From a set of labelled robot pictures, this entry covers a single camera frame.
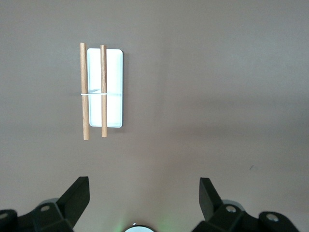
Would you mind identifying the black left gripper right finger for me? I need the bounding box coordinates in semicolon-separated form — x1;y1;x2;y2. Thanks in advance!
193;177;300;232

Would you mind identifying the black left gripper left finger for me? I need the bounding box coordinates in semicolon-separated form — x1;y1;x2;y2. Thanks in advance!
0;176;90;232

